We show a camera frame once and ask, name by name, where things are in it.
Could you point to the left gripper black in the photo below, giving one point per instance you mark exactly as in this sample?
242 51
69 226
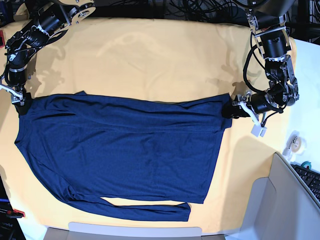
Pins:
255 106

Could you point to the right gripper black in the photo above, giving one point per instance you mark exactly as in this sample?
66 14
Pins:
19 98

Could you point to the navy blue long-sleeve shirt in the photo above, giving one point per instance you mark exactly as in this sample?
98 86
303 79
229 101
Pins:
124 158

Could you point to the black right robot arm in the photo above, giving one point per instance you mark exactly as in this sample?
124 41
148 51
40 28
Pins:
50 21

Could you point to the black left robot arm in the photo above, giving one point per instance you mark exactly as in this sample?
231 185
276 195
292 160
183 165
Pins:
267 22

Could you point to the red clamp top left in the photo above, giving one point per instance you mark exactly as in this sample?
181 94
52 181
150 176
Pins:
2 39

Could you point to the red clamp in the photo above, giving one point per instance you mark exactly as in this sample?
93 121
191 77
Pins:
2 39
15 214

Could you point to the clear tape dispenser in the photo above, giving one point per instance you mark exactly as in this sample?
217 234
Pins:
295 146

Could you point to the green tape roll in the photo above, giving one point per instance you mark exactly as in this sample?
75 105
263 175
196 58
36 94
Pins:
307 165

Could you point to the red clamp bottom left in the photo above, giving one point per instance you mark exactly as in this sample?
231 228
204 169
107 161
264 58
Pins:
15 214

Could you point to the black keyboard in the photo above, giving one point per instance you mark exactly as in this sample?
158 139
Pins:
310 178

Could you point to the grey cardboard box right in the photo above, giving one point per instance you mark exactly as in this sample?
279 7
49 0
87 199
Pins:
281 207

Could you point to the grey cardboard box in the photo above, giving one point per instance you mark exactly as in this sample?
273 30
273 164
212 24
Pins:
84 231
281 207

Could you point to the yellow table cloth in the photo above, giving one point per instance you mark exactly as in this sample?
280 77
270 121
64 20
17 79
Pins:
154 60

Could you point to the grey cardboard box bottom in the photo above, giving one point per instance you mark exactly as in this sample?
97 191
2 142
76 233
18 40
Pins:
84 231

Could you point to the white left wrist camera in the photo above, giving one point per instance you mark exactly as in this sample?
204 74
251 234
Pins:
258 131

